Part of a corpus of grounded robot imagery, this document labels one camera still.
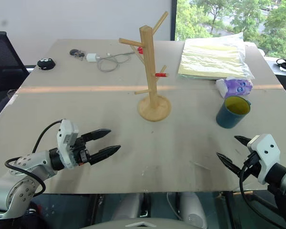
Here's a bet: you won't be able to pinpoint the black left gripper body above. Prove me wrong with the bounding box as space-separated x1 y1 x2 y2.
70 135 92 167

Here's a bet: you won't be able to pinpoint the grey charger cable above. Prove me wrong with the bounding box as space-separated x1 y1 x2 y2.
97 51 135 72

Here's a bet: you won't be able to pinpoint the grey robot torso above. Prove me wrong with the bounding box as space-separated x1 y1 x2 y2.
81 216 205 229

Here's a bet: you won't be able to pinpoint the wooden mug tree stand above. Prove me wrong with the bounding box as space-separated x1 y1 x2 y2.
118 11 172 122

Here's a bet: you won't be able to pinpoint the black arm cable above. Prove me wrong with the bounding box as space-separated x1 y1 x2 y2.
4 120 64 198
239 152 286 229

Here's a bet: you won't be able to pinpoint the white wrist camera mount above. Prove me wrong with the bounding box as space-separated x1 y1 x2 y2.
56 119 80 169
246 134 286 185

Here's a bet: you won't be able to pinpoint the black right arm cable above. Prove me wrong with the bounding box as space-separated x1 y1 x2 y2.
239 152 286 229

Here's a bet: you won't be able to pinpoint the plastic bag of yellow sheets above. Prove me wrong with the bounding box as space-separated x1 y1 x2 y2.
176 32 255 82

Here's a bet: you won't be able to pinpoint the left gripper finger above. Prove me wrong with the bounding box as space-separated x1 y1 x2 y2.
82 128 112 144
88 145 122 166

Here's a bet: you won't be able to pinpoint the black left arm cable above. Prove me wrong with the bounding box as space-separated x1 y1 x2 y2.
4 120 64 198

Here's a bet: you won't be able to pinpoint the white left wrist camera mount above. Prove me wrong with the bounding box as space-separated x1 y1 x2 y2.
56 119 80 169

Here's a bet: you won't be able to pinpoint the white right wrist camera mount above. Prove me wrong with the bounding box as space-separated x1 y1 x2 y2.
246 134 286 185

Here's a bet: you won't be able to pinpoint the black round device white buttons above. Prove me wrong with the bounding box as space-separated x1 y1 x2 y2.
37 57 56 71

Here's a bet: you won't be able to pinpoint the white rounded shell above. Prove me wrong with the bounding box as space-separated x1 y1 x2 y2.
180 192 208 229

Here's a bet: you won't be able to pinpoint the black mesh office chair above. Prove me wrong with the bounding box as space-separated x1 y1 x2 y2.
0 31 31 120

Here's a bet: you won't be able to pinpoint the dark teal mug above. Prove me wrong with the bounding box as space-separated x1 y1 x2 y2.
215 96 252 129

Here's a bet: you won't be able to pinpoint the black window frame post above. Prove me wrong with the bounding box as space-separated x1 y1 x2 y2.
169 0 178 41

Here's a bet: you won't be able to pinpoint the white charger adapter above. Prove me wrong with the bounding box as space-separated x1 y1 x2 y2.
86 53 101 63

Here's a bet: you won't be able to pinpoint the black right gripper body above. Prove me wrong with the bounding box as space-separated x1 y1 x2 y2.
239 151 263 179

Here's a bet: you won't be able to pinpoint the purple tissue pack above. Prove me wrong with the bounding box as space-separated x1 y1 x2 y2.
215 76 254 99

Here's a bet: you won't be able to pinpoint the small black key bundle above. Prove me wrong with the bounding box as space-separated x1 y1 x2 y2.
69 48 86 59

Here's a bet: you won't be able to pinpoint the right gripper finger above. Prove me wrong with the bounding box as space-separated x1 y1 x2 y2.
234 135 252 150
216 152 247 178

